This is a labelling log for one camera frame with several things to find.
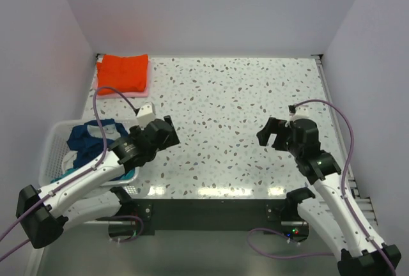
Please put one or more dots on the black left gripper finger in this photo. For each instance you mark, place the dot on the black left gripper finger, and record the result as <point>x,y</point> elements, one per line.
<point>166,144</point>
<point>173,137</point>

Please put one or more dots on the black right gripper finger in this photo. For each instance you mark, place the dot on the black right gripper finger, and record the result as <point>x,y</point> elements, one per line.
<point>263,137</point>
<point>276,127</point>

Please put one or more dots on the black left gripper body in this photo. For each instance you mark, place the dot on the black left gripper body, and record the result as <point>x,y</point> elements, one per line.
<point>170,131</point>

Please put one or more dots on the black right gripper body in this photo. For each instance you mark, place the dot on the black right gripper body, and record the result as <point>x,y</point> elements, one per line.
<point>279,133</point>

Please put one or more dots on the dark blue printed t-shirt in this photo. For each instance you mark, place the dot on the dark blue printed t-shirt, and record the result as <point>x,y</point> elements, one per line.
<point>87,139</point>

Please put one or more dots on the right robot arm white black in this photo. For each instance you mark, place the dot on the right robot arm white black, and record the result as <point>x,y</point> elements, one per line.
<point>327,205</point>

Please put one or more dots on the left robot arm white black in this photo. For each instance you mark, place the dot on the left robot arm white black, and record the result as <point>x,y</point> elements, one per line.
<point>42,212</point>

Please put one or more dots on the teal t-shirt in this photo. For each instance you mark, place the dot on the teal t-shirt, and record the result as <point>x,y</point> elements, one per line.
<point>126,176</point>

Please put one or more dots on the folded pink t-shirt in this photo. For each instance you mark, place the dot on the folded pink t-shirt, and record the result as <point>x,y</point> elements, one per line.
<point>128,94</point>

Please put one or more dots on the folded orange t-shirt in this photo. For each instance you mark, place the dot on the folded orange t-shirt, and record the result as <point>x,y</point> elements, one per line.
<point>122,73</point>

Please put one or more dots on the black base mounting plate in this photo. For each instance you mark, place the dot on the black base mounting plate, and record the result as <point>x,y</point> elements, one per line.
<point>206,215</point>

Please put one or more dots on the white plastic laundry basket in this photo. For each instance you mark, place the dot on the white plastic laundry basket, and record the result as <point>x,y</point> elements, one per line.
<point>56,148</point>

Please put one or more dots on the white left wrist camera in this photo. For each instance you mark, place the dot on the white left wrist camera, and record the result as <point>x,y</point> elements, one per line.
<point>146,114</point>

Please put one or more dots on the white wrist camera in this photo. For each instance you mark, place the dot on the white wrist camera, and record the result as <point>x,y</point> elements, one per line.
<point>297,112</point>
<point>146,114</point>

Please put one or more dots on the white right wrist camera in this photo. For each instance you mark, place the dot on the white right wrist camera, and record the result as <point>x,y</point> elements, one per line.
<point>297,112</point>

